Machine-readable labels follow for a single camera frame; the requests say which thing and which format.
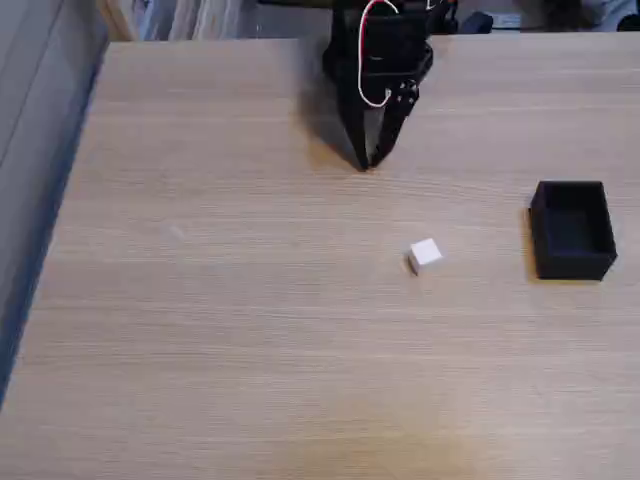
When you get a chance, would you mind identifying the white and red servo cable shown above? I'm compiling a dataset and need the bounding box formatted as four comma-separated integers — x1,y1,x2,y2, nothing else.
357,0,401,109

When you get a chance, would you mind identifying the dark blue object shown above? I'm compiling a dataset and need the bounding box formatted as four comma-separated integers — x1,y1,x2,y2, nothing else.
458,11,495,35

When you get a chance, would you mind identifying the light wooden strip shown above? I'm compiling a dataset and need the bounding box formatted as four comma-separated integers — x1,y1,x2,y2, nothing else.
96,0,137,43

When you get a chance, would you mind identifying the black open box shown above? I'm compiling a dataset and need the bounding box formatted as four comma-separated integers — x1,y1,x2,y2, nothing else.
528,180,620,282

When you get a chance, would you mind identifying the white cube block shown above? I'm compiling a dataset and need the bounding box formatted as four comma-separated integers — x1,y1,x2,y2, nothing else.
406,238,445,277

